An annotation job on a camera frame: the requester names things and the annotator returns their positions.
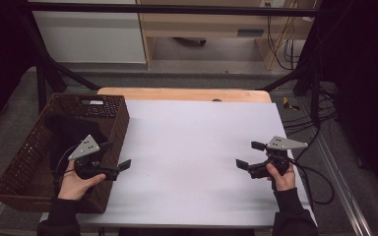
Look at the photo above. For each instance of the brown wicker basket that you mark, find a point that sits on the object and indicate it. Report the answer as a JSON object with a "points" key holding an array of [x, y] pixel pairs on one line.
{"points": [[23, 173]]}

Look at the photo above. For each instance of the black metal frame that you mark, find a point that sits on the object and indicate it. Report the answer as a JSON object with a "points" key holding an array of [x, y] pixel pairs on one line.
{"points": [[177, 9]]}

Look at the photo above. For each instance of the person's left hand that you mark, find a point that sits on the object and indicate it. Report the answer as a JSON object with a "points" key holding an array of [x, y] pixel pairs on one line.
{"points": [[74, 187]]}

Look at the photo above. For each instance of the dark curved object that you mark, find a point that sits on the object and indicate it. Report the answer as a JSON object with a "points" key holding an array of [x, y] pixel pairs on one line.
{"points": [[190, 41]]}

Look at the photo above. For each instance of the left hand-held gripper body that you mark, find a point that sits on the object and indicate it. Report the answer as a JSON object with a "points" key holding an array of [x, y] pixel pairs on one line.
{"points": [[85, 147]]}

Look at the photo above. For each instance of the person's right hand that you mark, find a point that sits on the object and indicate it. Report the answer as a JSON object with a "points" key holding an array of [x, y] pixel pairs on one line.
{"points": [[283, 182]]}

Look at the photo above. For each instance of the yellow and black tape piece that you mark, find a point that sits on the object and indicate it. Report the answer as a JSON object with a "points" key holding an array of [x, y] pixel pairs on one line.
{"points": [[287, 103]]}

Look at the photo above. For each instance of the black curtain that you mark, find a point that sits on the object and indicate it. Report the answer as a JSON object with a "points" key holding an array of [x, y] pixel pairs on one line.
{"points": [[364, 82], [0, 49]]}

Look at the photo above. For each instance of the white cabinet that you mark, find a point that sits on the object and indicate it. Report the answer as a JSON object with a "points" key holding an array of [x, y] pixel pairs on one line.
{"points": [[88, 36]]}

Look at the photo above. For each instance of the light wooden desk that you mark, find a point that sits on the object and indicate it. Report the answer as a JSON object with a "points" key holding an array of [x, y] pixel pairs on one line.
{"points": [[193, 23]]}

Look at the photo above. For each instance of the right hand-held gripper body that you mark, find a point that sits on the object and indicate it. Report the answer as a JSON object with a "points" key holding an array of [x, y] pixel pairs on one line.
{"points": [[285, 143]]}

